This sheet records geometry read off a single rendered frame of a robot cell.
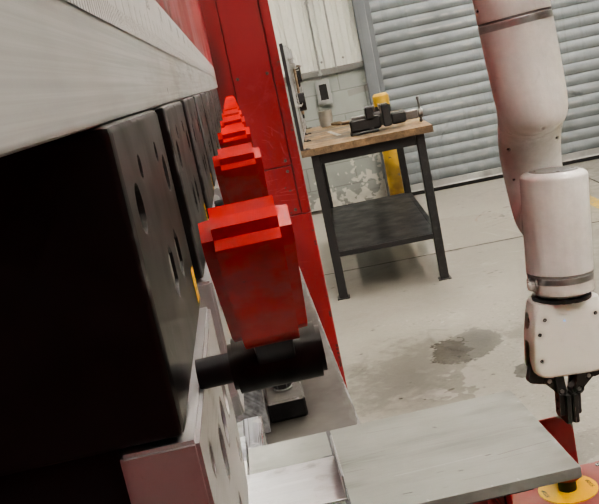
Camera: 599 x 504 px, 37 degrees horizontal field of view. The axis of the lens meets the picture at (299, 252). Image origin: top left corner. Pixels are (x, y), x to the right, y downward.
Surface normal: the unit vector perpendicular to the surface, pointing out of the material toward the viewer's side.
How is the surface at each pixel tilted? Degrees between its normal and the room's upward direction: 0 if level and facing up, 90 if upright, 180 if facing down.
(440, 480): 0
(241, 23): 90
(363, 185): 90
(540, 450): 0
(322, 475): 0
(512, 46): 91
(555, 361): 89
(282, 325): 139
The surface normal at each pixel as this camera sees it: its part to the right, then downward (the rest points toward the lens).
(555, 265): -0.36, 0.22
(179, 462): 0.07, 0.18
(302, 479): -0.20, -0.96
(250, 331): 0.20, 0.85
